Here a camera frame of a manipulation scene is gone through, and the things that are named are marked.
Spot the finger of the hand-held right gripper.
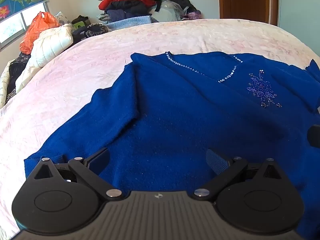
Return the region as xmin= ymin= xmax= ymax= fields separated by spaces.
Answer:
xmin=308 ymin=124 xmax=320 ymax=147

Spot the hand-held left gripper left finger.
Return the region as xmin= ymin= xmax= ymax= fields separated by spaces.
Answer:
xmin=34 ymin=148 xmax=123 ymax=201

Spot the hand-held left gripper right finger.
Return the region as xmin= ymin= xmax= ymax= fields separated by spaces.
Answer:
xmin=194 ymin=149 xmax=287 ymax=202

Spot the blue beaded sweater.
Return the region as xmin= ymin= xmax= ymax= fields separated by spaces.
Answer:
xmin=24 ymin=51 xmax=320 ymax=233

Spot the white printed cloth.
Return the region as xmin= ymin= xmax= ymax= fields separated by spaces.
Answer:
xmin=0 ymin=60 xmax=15 ymax=107

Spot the dark floral cloth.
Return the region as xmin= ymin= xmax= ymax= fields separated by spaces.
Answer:
xmin=6 ymin=52 xmax=32 ymax=100

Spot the white pillow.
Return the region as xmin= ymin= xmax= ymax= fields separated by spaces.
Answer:
xmin=15 ymin=23 xmax=74 ymax=93

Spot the dark patterned cloth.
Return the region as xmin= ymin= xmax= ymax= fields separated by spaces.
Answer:
xmin=84 ymin=23 xmax=112 ymax=38

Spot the green and black bag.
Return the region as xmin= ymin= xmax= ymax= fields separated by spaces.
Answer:
xmin=71 ymin=15 xmax=90 ymax=30

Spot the orange plastic bag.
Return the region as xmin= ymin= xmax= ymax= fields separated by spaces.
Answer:
xmin=19 ymin=12 xmax=60 ymax=55

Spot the light blue towel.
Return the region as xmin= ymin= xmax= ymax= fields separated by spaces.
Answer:
xmin=106 ymin=15 xmax=159 ymax=32

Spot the floral pillow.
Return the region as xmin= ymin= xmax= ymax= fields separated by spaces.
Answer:
xmin=54 ymin=12 xmax=73 ymax=25

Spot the navy garment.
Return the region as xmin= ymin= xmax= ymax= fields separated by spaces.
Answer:
xmin=107 ymin=9 xmax=140 ymax=23

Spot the purple cloth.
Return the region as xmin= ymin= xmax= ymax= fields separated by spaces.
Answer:
xmin=184 ymin=10 xmax=202 ymax=21

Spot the brown wooden door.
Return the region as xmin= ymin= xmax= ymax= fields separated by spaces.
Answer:
xmin=217 ymin=0 xmax=279 ymax=27

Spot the black jacket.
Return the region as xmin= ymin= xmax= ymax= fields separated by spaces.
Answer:
xmin=107 ymin=0 xmax=153 ymax=18

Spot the clear plastic bag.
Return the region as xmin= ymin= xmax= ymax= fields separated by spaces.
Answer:
xmin=156 ymin=0 xmax=187 ymax=22

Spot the window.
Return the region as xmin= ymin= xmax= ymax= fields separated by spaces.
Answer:
xmin=0 ymin=1 xmax=50 ymax=50

